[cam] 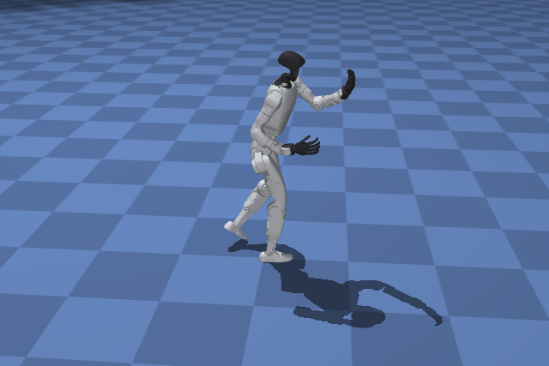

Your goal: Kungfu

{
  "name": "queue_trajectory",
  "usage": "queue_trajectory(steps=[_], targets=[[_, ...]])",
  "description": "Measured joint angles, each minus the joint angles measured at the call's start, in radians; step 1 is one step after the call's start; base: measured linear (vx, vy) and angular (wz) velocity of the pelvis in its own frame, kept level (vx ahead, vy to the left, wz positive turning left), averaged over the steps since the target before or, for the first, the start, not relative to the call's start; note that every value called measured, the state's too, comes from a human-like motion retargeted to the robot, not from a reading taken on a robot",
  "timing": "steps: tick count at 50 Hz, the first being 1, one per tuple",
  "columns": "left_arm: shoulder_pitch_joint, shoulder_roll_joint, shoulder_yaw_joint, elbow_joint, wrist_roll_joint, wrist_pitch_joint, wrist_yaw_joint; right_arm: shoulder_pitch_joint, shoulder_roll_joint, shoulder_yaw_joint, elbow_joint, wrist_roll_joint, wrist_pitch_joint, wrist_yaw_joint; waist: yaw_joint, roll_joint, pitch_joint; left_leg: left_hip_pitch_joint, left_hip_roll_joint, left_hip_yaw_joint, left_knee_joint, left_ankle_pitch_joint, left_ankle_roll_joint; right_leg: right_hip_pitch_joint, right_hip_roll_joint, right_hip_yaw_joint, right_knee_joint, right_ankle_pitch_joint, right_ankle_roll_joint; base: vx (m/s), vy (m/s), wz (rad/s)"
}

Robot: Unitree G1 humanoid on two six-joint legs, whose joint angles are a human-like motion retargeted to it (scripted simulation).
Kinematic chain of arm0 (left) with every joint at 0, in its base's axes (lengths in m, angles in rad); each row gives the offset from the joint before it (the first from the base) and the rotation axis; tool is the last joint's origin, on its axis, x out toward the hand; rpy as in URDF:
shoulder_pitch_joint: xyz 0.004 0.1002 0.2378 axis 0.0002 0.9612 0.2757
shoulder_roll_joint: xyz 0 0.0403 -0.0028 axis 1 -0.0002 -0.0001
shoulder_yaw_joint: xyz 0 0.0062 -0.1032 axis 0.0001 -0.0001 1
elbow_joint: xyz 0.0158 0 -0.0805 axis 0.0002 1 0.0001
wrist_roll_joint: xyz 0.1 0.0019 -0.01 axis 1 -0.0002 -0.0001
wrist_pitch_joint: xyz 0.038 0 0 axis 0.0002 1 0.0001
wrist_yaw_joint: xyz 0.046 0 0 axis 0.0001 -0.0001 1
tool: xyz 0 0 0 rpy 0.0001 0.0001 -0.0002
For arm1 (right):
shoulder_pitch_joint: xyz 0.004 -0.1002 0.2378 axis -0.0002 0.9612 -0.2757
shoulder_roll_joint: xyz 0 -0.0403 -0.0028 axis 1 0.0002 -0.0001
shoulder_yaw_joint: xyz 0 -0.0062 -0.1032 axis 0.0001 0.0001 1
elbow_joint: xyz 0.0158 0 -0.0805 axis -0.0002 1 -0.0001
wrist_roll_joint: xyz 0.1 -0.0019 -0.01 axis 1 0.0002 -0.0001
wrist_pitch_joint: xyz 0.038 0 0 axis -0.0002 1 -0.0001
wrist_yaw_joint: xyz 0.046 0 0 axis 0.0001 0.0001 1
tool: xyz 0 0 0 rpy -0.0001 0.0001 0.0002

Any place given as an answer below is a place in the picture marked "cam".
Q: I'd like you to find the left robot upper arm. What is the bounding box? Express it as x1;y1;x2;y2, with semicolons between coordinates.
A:
295;77;324;111

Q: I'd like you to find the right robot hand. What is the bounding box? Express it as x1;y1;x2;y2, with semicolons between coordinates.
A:
282;135;320;155

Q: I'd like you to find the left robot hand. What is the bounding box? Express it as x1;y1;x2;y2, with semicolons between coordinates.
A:
341;69;355;99

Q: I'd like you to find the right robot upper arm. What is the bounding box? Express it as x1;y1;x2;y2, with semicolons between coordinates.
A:
250;91;283;140

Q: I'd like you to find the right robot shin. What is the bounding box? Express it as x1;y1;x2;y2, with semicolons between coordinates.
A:
266;206;287;255

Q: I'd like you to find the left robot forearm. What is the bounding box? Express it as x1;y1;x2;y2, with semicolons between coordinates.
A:
322;89;349;108

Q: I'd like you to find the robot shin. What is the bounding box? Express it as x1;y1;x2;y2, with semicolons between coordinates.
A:
233;179;270;228
266;206;287;255

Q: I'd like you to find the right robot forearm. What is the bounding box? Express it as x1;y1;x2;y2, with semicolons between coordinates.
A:
251;129;291;156

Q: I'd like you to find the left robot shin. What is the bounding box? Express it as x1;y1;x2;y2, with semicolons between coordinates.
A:
233;179;270;228

